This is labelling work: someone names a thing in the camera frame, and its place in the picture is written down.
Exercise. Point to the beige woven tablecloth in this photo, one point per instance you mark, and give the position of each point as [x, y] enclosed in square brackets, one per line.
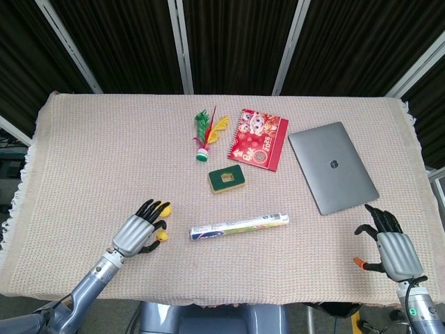
[87, 156]

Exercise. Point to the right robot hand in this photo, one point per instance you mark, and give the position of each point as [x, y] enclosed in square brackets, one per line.
[396, 252]

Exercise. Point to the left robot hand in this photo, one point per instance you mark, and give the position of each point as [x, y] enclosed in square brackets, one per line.
[137, 233]

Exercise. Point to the small yellow ball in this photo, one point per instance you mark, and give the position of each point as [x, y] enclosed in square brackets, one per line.
[162, 236]

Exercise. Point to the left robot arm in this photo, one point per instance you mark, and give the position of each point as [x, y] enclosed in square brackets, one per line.
[66, 299]

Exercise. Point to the red spiral 2026 calendar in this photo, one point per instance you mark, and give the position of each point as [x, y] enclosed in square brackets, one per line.
[259, 139]

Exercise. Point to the green yellow sponge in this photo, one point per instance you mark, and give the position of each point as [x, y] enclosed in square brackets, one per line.
[227, 181]

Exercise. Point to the grey closed laptop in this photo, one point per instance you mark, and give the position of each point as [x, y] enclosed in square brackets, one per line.
[332, 167]

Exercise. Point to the colourful feather shuttlecock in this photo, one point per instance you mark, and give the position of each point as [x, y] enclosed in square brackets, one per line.
[206, 135]

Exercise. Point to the silver printed foil roll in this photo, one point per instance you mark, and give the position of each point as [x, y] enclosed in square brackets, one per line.
[240, 226]

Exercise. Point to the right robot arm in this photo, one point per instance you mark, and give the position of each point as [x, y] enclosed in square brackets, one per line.
[420, 308]

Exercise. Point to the white frame post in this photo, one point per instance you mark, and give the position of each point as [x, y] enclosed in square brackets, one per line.
[67, 41]
[417, 69]
[180, 45]
[290, 45]

